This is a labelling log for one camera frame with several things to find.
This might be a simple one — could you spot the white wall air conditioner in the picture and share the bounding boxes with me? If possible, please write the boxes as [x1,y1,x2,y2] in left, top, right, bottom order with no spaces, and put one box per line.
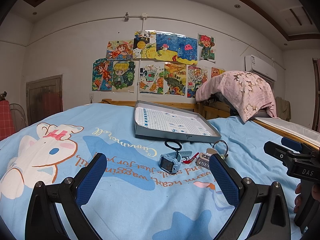
[244,55,277,82]

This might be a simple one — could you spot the brown hair tie with bead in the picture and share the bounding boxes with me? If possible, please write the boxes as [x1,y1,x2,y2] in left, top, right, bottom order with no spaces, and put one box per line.
[211,139,230,160]

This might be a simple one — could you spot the brown wooden door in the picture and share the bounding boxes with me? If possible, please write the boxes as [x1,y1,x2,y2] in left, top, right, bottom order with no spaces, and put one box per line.
[26,75,63,125]

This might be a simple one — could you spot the pink floral blanket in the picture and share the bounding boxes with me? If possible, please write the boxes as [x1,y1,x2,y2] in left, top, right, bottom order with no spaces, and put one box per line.
[195,70,277,122]

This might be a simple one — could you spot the wooden side bed frame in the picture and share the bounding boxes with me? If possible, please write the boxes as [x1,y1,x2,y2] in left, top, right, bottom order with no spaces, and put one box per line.
[199,100,320,152]

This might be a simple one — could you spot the wooden headboard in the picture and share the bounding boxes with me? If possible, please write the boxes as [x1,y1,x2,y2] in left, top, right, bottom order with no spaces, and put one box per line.
[100,99,199,113]

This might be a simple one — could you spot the black hair tie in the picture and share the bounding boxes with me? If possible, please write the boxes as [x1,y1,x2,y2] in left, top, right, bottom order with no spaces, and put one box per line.
[164,139,182,151]

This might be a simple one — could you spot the blue cartoon bed sheet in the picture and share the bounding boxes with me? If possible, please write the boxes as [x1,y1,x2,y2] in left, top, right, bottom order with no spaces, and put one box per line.
[0,102,304,240]

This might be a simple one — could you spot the grey shallow box tray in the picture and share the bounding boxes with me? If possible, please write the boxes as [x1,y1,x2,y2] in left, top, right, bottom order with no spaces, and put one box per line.
[134,101,221,143]

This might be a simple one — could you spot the children drawings on wall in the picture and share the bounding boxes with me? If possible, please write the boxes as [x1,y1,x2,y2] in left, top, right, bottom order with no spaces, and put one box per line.
[91,30,224,98]

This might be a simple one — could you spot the person right hand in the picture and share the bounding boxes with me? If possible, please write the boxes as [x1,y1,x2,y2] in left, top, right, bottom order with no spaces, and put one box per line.
[293,182,320,214]

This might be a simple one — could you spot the red checkered bag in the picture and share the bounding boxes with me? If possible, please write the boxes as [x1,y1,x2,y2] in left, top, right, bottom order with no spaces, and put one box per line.
[0,100,15,140]

